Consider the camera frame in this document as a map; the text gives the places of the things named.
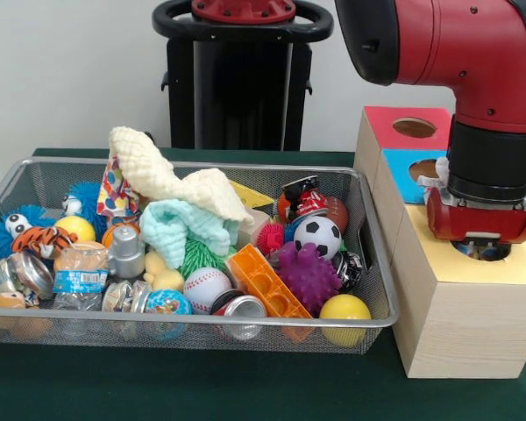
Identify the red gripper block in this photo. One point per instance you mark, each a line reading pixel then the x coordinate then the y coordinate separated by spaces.
pixel 482 223

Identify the dotted paper napkin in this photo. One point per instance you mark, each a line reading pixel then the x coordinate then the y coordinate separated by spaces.
pixel 114 193
pixel 429 183

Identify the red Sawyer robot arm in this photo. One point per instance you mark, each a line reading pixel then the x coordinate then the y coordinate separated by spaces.
pixel 442 39

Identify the wooden three-hole sorting box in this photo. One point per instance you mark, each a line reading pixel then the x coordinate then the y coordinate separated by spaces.
pixel 464 329

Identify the silver mesh bin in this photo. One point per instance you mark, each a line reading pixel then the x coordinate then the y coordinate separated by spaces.
pixel 26 335

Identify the brown toy football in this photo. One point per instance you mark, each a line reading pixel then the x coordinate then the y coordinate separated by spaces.
pixel 339 215

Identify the smooth yellow ball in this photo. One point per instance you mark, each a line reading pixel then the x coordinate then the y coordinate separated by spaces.
pixel 344 309

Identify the black and white soccer ball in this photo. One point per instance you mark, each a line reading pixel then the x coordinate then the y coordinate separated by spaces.
pixel 317 237

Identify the purple spiky ball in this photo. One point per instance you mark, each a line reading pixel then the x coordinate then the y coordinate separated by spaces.
pixel 309 276

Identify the orange plastic building block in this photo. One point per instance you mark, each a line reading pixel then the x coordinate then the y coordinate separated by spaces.
pixel 263 280

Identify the white baseball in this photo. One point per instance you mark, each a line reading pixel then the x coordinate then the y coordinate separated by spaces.
pixel 206 289

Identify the mint green cloth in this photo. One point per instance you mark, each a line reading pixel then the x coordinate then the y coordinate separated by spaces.
pixel 175 232

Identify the dark green tablecloth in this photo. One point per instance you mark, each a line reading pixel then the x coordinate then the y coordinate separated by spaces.
pixel 201 386

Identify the cream knitted cloth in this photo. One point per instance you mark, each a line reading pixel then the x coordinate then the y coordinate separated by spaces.
pixel 149 166

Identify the orange striped tiger plush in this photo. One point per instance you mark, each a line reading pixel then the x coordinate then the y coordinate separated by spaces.
pixel 44 239

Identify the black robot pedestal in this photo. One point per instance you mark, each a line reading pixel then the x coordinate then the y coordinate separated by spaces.
pixel 245 87

